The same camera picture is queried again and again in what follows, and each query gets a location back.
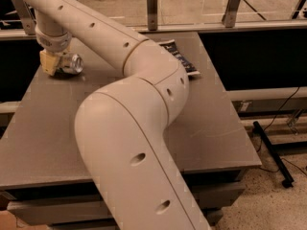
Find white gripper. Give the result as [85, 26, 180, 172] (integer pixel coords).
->
[35, 27, 72, 76]

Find silver green 7up can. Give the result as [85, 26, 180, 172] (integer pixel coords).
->
[57, 53, 83, 75]

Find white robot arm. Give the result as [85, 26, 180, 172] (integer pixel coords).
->
[24, 0, 211, 230]

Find blue chip bag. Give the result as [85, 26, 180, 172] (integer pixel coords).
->
[158, 39, 201, 77]

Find lower grey drawer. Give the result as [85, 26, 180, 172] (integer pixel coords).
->
[48, 209, 224, 230]

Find black floor stand bar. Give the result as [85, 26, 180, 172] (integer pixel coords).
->
[253, 121, 294, 189]

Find left metal railing bracket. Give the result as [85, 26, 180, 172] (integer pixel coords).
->
[11, 0, 35, 35]

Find metal railing bracket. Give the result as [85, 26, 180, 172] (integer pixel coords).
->
[147, 0, 157, 31]
[11, 0, 35, 35]
[222, 0, 241, 28]

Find middle metal railing bracket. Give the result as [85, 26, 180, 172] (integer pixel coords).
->
[147, 0, 157, 31]

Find grey drawer with black handle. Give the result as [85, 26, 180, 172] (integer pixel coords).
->
[8, 182, 245, 225]

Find right metal railing bracket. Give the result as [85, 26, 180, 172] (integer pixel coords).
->
[222, 0, 241, 28]

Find black floor cable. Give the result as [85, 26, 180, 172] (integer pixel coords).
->
[255, 86, 307, 177]

